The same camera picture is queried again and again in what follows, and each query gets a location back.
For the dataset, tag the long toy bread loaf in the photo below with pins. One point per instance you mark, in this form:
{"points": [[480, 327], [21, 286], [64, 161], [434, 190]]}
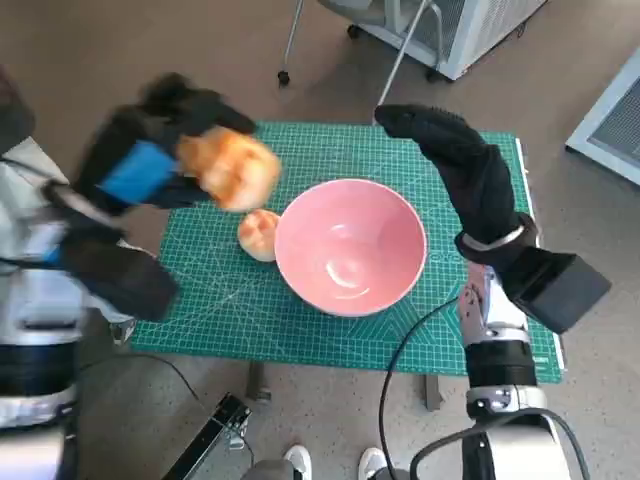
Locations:
{"points": [[235, 170]]}

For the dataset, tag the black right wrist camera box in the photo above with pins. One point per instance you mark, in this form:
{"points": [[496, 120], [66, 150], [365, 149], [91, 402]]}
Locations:
{"points": [[555, 290]]}

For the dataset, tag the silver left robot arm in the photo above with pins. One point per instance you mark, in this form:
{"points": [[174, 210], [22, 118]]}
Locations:
{"points": [[35, 300]]}

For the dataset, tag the round toy bread bun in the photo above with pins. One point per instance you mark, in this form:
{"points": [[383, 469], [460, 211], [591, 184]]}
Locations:
{"points": [[257, 235]]}

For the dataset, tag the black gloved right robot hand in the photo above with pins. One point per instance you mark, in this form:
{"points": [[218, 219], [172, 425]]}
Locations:
{"points": [[475, 180]]}

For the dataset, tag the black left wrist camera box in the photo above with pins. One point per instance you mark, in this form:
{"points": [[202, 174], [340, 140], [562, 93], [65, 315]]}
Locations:
{"points": [[125, 280]]}

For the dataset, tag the green cutting mat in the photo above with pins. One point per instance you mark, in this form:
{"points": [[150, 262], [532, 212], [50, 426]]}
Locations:
{"points": [[350, 150]]}

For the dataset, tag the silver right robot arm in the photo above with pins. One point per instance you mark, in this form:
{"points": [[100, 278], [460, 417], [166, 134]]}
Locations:
{"points": [[495, 350]]}

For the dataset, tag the black and silver metal stand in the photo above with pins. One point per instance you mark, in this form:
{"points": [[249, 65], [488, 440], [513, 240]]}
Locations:
{"points": [[220, 425]]}

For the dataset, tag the grey table leg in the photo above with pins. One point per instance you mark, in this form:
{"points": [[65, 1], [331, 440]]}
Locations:
{"points": [[258, 382], [432, 392]]}

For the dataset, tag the pink bowl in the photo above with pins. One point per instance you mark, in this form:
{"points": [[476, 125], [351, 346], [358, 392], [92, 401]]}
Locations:
{"points": [[350, 250]]}

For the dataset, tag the robot's white shoe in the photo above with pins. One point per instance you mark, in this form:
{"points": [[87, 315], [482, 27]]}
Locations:
{"points": [[372, 460], [298, 460]]}

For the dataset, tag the pale cloth cover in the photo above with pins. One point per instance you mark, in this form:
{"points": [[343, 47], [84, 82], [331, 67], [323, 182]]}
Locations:
{"points": [[30, 155]]}

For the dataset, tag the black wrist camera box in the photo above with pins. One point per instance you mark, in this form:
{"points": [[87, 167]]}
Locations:
{"points": [[125, 280], [555, 290]]}

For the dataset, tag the white unit with grille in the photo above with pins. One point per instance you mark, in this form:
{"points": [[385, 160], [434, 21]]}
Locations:
{"points": [[480, 35], [612, 120]]}

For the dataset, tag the robot's right white shoe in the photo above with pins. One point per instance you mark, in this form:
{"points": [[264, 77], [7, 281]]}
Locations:
{"points": [[372, 460]]}

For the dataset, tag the robot's left white shoe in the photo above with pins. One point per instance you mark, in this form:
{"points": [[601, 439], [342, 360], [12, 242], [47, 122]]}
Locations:
{"points": [[298, 460]]}

